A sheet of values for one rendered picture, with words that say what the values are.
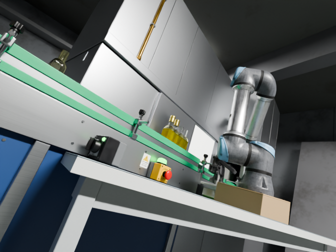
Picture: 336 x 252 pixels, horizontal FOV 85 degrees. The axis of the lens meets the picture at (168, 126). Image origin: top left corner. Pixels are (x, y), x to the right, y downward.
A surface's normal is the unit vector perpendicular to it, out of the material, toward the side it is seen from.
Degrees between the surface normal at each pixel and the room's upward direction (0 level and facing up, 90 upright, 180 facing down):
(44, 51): 90
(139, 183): 90
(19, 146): 90
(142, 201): 90
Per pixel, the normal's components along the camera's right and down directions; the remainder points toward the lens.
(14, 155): 0.75, 0.03
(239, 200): -0.77, -0.41
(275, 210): 0.56, -0.09
